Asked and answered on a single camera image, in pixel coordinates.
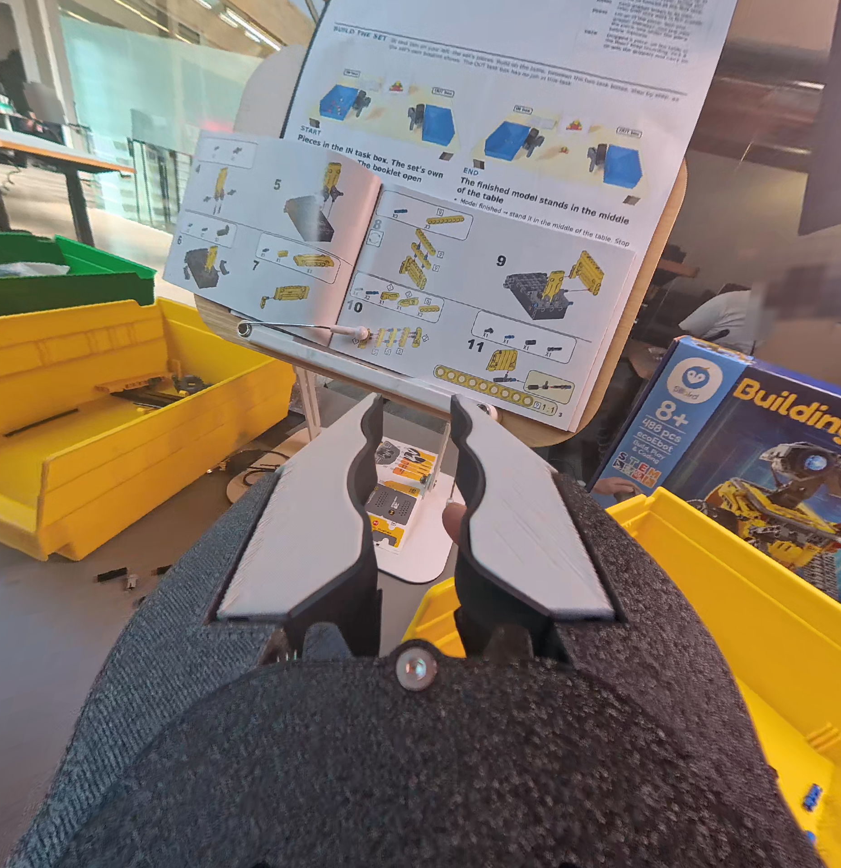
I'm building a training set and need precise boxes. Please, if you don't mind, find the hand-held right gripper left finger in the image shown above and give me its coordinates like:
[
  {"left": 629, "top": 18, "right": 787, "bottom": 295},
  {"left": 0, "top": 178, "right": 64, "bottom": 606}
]
[{"left": 216, "top": 392, "right": 386, "bottom": 659}]

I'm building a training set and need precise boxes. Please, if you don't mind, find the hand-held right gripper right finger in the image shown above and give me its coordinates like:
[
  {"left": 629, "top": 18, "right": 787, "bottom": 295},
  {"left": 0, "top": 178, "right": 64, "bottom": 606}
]
[{"left": 451, "top": 395, "right": 618, "bottom": 657}]

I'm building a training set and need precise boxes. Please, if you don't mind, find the yellow plastic bin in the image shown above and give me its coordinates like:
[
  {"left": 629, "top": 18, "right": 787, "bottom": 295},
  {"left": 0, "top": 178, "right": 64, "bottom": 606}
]
[
  {"left": 401, "top": 487, "right": 841, "bottom": 868},
  {"left": 0, "top": 296, "right": 298, "bottom": 562}
]

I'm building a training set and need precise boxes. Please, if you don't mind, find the long black lego beam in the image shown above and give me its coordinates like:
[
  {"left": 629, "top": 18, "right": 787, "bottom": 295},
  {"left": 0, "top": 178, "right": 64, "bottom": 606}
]
[{"left": 115, "top": 385, "right": 192, "bottom": 410}]

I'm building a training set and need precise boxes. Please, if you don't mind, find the thin black lego axle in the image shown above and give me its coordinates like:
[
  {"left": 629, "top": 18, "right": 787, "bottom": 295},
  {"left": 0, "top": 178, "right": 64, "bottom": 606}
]
[{"left": 3, "top": 409, "right": 80, "bottom": 437}]

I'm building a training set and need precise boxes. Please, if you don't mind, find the sticker sheet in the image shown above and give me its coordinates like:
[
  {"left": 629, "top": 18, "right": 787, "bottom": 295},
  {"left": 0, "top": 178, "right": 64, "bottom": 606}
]
[{"left": 366, "top": 439, "right": 438, "bottom": 552}]

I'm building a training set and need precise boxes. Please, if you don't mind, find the blue building kit box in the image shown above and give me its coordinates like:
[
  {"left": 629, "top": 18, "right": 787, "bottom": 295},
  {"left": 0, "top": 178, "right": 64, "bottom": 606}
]
[{"left": 586, "top": 335, "right": 841, "bottom": 604}]

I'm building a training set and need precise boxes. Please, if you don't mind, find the open instruction booklet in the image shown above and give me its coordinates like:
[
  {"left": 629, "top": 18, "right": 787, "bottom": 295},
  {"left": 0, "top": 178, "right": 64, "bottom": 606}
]
[{"left": 163, "top": 132, "right": 637, "bottom": 433}]

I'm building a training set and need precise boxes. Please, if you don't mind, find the green plastic bin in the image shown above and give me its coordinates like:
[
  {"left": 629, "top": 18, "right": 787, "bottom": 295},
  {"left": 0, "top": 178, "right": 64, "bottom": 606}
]
[{"left": 0, "top": 232, "right": 157, "bottom": 320}]

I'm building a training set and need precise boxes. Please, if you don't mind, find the wooden book stand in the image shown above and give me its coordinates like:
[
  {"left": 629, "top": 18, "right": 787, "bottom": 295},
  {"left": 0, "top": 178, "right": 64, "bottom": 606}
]
[{"left": 193, "top": 44, "right": 689, "bottom": 585}]

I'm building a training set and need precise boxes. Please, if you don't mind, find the wooden top desk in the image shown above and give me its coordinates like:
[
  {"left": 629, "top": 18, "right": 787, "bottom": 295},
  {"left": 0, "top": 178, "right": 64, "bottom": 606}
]
[{"left": 0, "top": 132, "right": 135, "bottom": 246}]

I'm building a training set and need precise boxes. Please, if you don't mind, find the printed task sheet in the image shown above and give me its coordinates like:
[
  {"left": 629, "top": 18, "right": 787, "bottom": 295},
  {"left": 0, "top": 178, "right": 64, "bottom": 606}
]
[{"left": 279, "top": 0, "right": 738, "bottom": 250}]

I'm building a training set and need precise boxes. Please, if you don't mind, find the black cable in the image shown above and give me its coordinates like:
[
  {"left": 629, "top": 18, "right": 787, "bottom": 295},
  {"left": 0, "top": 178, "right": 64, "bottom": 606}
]
[{"left": 225, "top": 448, "right": 292, "bottom": 477}]

